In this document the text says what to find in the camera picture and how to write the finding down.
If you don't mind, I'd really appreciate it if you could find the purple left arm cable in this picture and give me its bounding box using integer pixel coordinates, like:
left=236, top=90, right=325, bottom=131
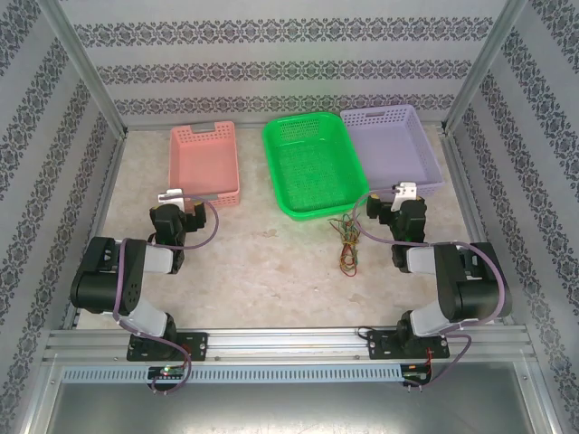
left=112, top=193, right=223, bottom=395

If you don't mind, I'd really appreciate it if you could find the aluminium frame post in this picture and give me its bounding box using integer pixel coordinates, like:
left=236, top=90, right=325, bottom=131
left=444, top=0, right=531, bottom=136
left=38, top=0, right=128, bottom=139

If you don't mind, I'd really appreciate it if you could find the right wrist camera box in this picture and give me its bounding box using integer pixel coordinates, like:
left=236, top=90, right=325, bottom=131
left=391, top=181, right=418, bottom=212

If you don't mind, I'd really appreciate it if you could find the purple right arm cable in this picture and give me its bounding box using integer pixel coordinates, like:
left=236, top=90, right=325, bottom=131
left=354, top=187, right=508, bottom=390

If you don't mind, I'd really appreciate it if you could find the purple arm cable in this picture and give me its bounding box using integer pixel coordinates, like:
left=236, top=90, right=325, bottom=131
left=354, top=187, right=508, bottom=390
left=112, top=193, right=223, bottom=395

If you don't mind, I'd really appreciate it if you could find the green plastic basket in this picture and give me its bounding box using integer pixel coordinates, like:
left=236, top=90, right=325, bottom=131
left=262, top=111, right=370, bottom=222

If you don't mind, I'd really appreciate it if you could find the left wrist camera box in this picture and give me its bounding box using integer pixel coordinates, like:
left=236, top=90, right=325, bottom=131
left=157, top=188, right=187, bottom=212

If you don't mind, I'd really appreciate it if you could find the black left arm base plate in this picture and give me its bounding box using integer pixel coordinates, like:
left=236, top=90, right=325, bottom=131
left=126, top=332, right=210, bottom=363

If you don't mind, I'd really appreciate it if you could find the grey sheet metal panel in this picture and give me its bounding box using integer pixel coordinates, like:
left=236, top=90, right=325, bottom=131
left=26, top=361, right=557, bottom=434

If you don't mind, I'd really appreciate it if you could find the aluminium table edge rail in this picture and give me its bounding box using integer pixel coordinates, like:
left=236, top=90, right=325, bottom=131
left=61, top=133, right=131, bottom=331
left=442, top=131, right=517, bottom=325

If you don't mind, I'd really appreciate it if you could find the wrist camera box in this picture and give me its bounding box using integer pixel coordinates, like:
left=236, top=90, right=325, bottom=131
left=157, top=188, right=187, bottom=212
left=391, top=181, right=418, bottom=212

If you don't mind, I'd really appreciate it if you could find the purple plastic basket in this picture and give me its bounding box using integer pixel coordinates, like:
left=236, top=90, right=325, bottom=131
left=339, top=104, right=447, bottom=200

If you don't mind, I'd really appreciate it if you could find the pink plastic basket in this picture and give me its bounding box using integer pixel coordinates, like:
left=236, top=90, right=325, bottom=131
left=167, top=120, right=242, bottom=209

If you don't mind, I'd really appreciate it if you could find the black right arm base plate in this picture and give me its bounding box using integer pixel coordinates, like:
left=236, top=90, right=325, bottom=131
left=365, top=329, right=452, bottom=362

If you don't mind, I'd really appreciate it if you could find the aluminium mounting rail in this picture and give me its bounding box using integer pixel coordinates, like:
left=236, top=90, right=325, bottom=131
left=43, top=328, right=530, bottom=363

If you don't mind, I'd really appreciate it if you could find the grey slotted cable duct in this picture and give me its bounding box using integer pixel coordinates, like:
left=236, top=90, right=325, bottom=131
left=61, top=363, right=403, bottom=384

